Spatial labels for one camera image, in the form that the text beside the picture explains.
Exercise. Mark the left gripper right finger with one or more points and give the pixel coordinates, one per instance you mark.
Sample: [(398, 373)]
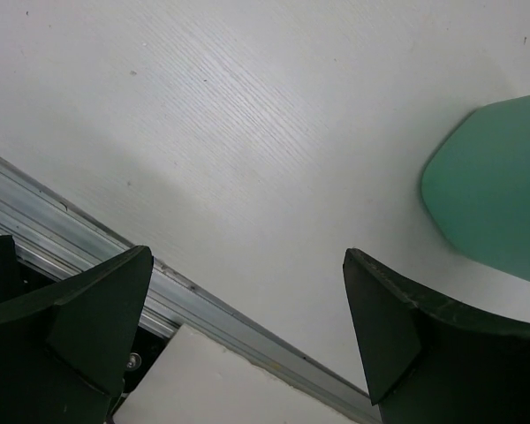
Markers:
[(429, 358)]

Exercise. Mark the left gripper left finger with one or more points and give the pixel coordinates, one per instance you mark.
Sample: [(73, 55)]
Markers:
[(64, 348)]

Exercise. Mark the green plastic bin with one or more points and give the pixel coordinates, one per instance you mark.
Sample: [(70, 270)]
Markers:
[(476, 187)]

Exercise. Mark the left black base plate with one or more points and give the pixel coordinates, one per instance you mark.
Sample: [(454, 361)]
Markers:
[(18, 277)]

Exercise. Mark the aluminium rail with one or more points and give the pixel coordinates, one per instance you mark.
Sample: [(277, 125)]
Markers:
[(60, 240)]

